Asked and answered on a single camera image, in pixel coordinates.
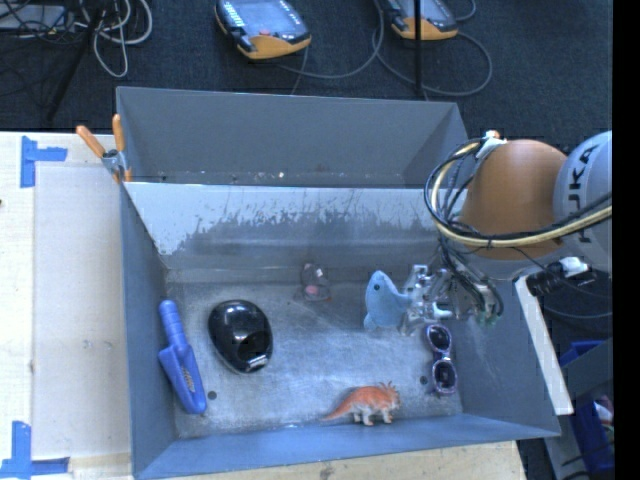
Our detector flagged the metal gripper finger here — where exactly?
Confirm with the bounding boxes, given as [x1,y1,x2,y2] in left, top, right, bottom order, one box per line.
[403,264,437,300]
[400,299,454,337]

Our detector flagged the blue plush shark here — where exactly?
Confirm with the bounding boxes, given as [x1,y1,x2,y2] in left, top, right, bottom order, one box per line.
[362,269,414,333]

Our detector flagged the purple sunglasses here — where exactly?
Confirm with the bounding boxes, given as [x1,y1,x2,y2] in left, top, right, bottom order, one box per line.
[424,323,459,397]

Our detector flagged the orange toy dinosaur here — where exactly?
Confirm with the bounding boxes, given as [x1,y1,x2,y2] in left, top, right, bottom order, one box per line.
[320,380,403,427]

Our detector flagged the small grey toy mouse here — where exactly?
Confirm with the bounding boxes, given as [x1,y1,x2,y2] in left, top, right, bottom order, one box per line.
[298,261,332,304]

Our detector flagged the grey metal bin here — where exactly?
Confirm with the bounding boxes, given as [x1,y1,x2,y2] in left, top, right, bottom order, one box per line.
[115,85,563,480]

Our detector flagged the blue toy trowel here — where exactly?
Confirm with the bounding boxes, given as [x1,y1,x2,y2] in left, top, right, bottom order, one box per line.
[157,298,208,416]

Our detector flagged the black cylinder on white bracket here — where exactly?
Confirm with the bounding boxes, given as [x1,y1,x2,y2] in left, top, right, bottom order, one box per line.
[524,256,591,298]

